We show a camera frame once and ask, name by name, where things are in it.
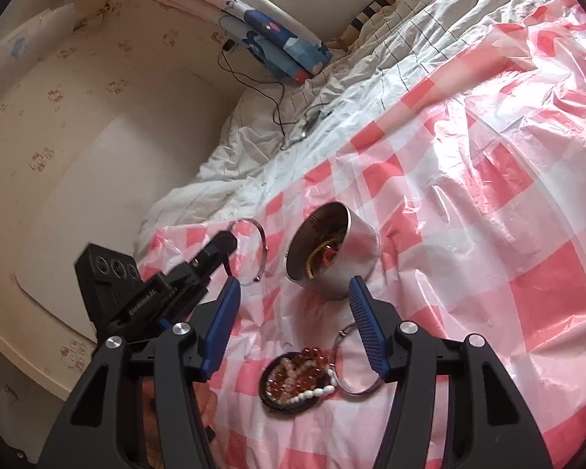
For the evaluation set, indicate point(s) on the wall power socket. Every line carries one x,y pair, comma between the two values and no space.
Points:
226,43

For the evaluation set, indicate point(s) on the white striped duvet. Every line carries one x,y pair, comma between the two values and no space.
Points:
262,151

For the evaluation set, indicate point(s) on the striped pillow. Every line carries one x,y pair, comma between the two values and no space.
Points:
353,30

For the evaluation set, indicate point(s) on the white headboard panel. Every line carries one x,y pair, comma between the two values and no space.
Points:
155,145

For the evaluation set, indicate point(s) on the silver bangle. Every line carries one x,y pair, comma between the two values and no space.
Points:
349,372
248,262

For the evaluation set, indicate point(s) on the pink checkered plastic sheet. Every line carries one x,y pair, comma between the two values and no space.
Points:
475,182

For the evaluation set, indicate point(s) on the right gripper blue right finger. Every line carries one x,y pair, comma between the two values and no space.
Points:
376,338

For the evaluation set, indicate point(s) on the person's left hand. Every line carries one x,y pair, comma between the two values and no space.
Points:
177,413

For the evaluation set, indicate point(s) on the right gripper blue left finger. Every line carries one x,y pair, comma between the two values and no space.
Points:
213,323

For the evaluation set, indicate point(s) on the blue cartoon curtain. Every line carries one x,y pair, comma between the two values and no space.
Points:
284,53

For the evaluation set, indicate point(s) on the round silver metal tin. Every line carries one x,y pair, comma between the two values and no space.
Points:
329,248

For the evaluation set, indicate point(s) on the round grey charger pad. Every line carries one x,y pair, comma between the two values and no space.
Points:
310,122

